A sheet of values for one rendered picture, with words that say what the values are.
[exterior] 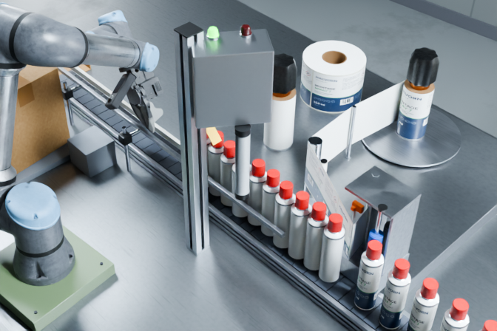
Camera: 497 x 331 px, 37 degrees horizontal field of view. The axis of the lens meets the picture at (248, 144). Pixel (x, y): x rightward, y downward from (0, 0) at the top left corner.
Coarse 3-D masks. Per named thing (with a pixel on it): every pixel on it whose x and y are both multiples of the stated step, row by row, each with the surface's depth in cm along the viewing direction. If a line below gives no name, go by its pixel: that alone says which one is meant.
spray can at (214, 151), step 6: (222, 132) 196; (222, 138) 195; (210, 144) 198; (216, 144) 195; (222, 144) 196; (210, 150) 197; (216, 150) 196; (222, 150) 196; (210, 156) 198; (216, 156) 197; (210, 162) 199; (216, 162) 198; (210, 168) 201; (216, 168) 200; (210, 174) 202; (216, 174) 201; (216, 180) 202; (210, 186) 205; (210, 192) 207; (216, 192) 205
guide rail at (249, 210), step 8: (64, 72) 238; (72, 80) 235; (88, 88) 231; (96, 96) 228; (104, 104) 226; (120, 112) 222; (128, 120) 219; (136, 128) 218; (152, 136) 214; (160, 144) 211; (168, 152) 210; (176, 152) 208; (208, 176) 201; (216, 184) 198; (224, 192) 196; (232, 200) 195; (240, 200) 194; (248, 208) 192; (256, 216) 190; (264, 224) 189; (272, 224) 187; (280, 232) 185
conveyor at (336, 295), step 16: (64, 80) 249; (80, 80) 249; (80, 96) 242; (96, 112) 235; (112, 112) 235; (128, 112) 235; (112, 128) 230; (128, 128) 229; (144, 128) 230; (144, 144) 223; (160, 160) 218; (176, 160) 218; (176, 176) 213; (208, 192) 208; (224, 208) 203; (240, 224) 199; (272, 240) 194; (288, 256) 190; (304, 272) 186; (320, 288) 184; (336, 288) 182; (352, 288) 183; (352, 304) 179; (368, 320) 175
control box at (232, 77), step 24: (192, 48) 155; (216, 48) 155; (240, 48) 155; (264, 48) 155; (192, 72) 157; (216, 72) 156; (240, 72) 157; (264, 72) 158; (216, 96) 160; (240, 96) 161; (264, 96) 162; (216, 120) 164; (240, 120) 165; (264, 120) 166
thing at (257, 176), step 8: (256, 160) 187; (256, 168) 186; (264, 168) 187; (256, 176) 187; (264, 176) 188; (256, 184) 188; (256, 192) 190; (248, 200) 194; (256, 200) 192; (256, 208) 194; (248, 216) 197; (256, 224) 197
